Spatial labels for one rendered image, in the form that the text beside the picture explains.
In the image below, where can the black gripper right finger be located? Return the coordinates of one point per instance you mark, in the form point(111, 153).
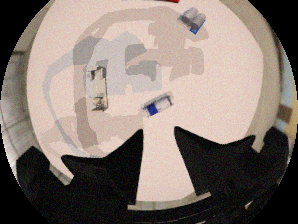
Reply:
point(206, 160)

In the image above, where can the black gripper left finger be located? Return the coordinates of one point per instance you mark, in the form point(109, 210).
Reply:
point(120, 169)

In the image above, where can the grey and blue cylinder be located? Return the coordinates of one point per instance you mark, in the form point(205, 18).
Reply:
point(158, 106)

